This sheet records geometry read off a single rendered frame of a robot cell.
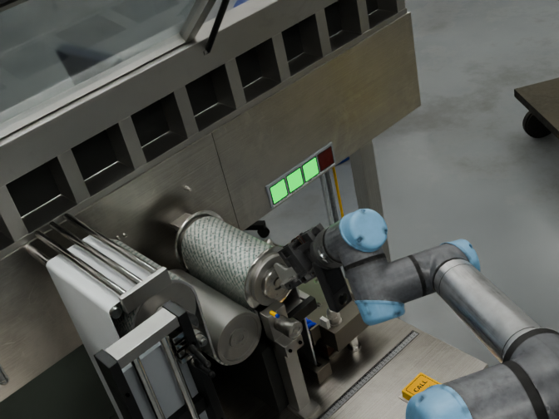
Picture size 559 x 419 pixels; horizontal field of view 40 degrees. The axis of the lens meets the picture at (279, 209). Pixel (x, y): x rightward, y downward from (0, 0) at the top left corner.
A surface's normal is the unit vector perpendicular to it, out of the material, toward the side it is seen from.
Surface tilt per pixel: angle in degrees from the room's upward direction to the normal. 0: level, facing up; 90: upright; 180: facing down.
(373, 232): 50
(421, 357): 0
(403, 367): 0
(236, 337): 90
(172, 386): 90
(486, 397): 13
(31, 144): 90
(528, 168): 0
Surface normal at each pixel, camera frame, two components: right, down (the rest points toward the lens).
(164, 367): 0.67, 0.30
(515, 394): -0.08, -0.54
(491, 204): -0.20, -0.81
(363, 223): 0.39, -0.29
